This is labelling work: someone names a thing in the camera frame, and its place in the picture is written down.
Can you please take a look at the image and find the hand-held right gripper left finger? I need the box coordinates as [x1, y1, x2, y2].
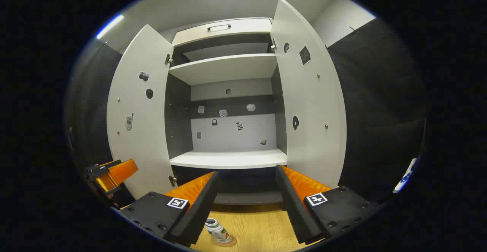
[119, 171, 220, 247]

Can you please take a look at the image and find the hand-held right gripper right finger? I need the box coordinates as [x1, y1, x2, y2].
[275, 165, 381, 245]

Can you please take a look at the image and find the white bottle with green label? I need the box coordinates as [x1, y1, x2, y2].
[205, 218, 233, 244]

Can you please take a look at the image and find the round brown coaster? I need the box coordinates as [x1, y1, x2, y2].
[210, 236, 237, 248]

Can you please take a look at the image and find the white cabinet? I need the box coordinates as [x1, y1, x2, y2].
[164, 17, 288, 206]

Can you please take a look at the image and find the black backdrop cloth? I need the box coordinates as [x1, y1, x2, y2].
[65, 16, 427, 207]

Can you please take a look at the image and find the white side table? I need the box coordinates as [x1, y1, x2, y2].
[393, 158, 418, 194]

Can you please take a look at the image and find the ceiling light panel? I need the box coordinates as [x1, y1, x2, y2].
[96, 14, 124, 40]

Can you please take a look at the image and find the white cabinet drawer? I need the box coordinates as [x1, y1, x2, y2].
[171, 17, 273, 47]

